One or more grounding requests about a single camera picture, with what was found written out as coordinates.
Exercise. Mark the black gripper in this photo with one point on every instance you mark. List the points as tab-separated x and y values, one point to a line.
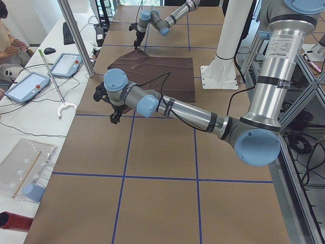
117	109
138	34

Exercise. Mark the dark brown t-shirt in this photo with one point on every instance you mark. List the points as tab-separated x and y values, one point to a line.
173	76

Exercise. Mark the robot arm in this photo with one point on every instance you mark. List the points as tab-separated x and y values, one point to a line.
162	25
253	136

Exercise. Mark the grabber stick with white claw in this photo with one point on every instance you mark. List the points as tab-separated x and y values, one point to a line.
64	104

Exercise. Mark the black keyboard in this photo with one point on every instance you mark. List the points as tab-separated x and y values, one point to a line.
67	35

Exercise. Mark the far teach pendant tablet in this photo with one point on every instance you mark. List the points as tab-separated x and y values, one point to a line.
66	65

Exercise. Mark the teach pendant tablet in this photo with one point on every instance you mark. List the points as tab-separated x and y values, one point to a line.
28	87
66	65

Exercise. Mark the black computer mouse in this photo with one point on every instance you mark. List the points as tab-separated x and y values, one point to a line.
49	50

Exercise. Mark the near teach pendant tablet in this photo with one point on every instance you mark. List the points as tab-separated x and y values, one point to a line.
28	87

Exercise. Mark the wooden stick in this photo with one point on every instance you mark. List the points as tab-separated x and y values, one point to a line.
26	175

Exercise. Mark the clear plastic bag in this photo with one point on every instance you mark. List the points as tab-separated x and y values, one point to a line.
14	166

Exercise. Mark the seated person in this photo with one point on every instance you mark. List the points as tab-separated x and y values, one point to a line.
14	56

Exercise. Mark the red cylinder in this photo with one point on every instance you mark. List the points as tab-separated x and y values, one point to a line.
15	222

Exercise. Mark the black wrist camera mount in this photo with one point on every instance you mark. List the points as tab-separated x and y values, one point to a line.
100	93
133	26

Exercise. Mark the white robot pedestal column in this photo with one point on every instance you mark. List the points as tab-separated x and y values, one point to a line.
221	73

